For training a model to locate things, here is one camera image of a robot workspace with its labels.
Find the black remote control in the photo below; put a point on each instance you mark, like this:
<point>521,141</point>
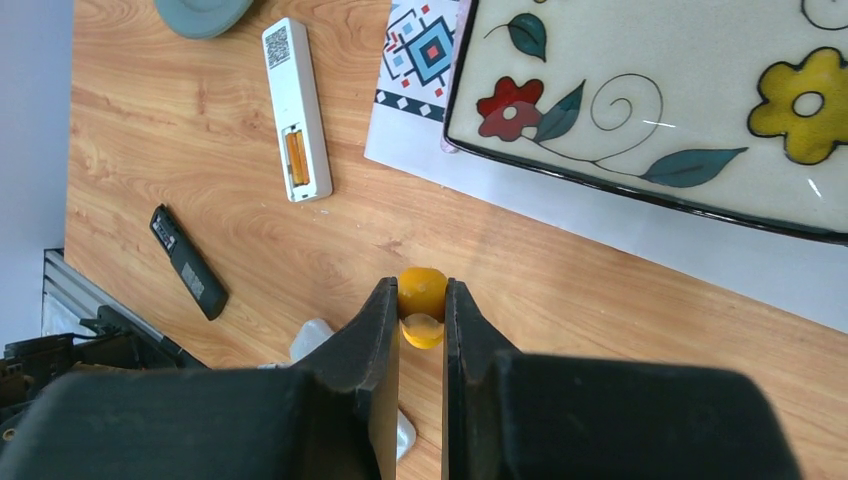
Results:
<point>206,289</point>

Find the white patterned placemat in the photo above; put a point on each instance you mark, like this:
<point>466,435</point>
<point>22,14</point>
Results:
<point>802,276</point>

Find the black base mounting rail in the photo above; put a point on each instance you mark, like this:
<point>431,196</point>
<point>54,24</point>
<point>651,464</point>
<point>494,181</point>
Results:
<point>115,343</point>

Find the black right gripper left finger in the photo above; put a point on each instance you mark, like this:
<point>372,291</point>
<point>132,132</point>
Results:
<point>332,415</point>

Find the long white remote control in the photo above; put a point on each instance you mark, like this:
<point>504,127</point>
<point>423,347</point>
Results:
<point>295,105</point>

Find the teal round plate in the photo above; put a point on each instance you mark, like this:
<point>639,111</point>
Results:
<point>201,19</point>

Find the aluminium frame rail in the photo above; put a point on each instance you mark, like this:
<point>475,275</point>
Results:
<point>68,297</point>

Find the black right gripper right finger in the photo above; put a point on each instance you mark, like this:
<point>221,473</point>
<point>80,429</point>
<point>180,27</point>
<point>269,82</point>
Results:
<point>515,415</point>

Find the yellow handled screwdriver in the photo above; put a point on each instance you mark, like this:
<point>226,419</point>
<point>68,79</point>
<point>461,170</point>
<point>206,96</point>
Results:
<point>421,306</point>

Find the short white remote control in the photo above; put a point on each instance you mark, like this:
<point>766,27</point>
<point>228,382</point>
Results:
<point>312,335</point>

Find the floral square ceramic plate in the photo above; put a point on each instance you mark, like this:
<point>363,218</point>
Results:
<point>733,110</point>

